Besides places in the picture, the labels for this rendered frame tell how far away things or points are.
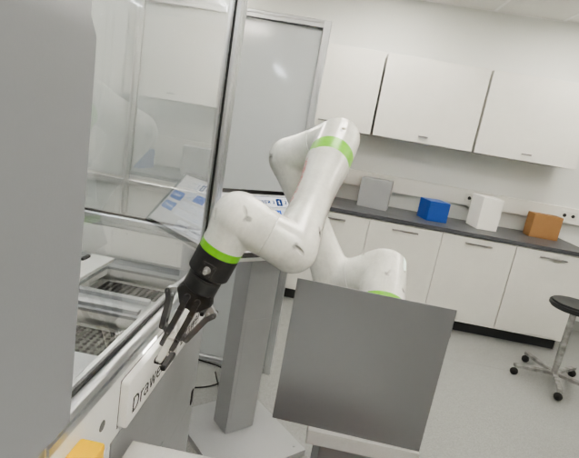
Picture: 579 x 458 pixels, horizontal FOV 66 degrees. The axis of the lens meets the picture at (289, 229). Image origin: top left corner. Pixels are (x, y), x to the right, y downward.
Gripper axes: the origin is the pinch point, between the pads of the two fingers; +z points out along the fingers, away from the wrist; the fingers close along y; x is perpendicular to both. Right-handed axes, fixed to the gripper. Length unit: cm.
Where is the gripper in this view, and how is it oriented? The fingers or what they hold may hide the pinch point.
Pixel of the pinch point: (166, 347)
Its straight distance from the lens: 107.9
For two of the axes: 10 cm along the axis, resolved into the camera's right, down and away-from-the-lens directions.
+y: 8.6, 5.0, 0.2
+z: -4.9, 8.4, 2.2
